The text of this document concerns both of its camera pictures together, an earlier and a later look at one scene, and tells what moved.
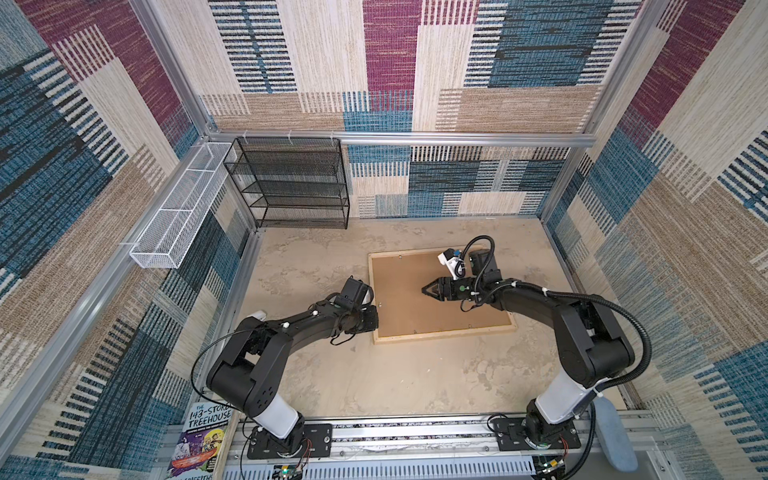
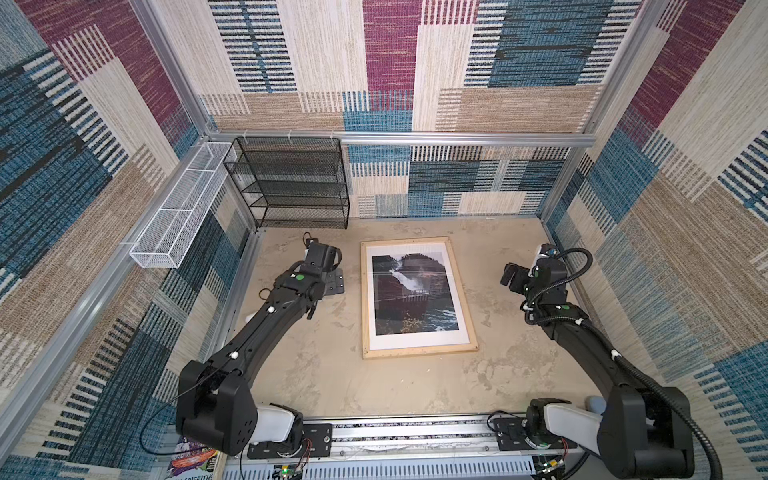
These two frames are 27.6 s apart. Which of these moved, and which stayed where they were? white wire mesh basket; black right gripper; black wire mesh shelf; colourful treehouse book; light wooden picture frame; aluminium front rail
Moved: black right gripper; light wooden picture frame
Stayed: black wire mesh shelf; white wire mesh basket; colourful treehouse book; aluminium front rail
